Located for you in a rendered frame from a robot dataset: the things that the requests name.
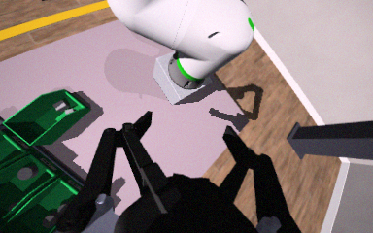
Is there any green open-front storage bin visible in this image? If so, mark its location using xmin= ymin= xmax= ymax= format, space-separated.
xmin=3 ymin=90 xmax=89 ymax=146

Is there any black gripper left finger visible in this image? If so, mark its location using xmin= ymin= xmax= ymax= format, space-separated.
xmin=55 ymin=111 xmax=185 ymax=233

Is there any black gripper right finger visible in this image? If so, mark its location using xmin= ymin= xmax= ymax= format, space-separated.
xmin=204 ymin=125 xmax=302 ymax=233

